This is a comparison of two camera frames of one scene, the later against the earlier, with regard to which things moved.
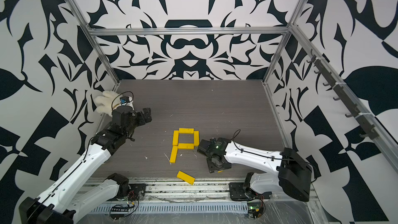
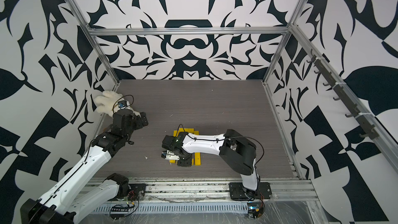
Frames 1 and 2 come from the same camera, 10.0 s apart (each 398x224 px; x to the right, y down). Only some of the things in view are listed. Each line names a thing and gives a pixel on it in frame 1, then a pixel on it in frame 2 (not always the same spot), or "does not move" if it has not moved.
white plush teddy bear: [108, 100] does not move
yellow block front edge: [185, 177] -> [173, 161]
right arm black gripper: [222, 167] -> [182, 163]
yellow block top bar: [183, 130] does not move
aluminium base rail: [204, 191] does not move
